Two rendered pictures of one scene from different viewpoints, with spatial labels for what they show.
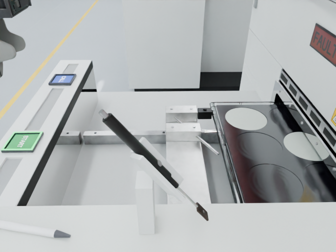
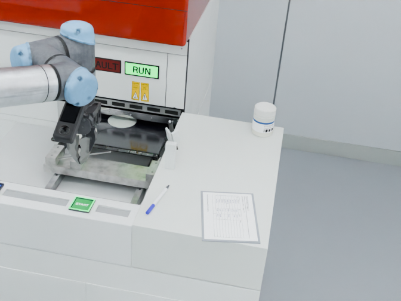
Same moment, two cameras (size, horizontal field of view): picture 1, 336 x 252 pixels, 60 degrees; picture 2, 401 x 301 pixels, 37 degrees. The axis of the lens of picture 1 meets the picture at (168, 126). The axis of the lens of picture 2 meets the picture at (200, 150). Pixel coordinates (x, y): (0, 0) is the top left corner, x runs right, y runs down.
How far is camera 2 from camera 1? 1.63 m
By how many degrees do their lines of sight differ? 66
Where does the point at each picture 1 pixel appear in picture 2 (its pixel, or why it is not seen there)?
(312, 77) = (101, 84)
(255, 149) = (115, 137)
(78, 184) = not seen: hidden behind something
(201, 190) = (132, 166)
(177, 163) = (105, 170)
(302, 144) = (120, 122)
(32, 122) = (54, 204)
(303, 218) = (182, 131)
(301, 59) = not seen: hidden behind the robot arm
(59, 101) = (30, 191)
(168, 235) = (177, 163)
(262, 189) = (147, 145)
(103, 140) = not seen: hidden behind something
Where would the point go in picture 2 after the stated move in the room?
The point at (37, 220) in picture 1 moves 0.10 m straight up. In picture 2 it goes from (154, 195) to (156, 165)
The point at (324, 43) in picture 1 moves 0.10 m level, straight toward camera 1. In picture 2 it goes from (102, 64) to (123, 74)
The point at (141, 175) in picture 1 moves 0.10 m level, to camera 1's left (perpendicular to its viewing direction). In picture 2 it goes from (168, 143) to (159, 161)
